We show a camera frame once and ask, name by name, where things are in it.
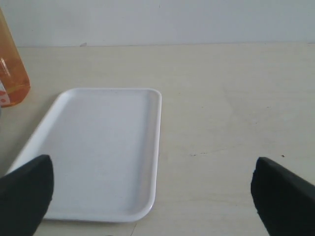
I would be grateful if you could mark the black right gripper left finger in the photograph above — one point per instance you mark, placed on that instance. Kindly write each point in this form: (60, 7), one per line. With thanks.
(25, 195)

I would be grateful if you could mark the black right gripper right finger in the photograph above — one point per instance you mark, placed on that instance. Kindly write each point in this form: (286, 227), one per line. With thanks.
(284, 201)

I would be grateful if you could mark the orange dish soap pump bottle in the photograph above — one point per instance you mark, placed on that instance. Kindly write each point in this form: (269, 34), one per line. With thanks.
(14, 81)

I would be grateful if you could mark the white rectangular plastic tray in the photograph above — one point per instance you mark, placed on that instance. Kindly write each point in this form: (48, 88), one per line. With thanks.
(104, 146)

